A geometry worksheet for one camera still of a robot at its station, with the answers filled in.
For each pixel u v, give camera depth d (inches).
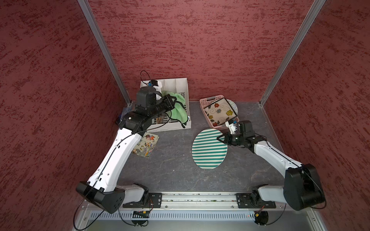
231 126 31.4
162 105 22.1
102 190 14.5
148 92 18.5
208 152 34.1
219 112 42.8
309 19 29.6
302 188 16.5
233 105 41.9
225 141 29.8
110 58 36.3
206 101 45.1
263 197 24.4
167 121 38.3
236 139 29.0
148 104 18.7
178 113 27.4
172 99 25.3
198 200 29.8
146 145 37.3
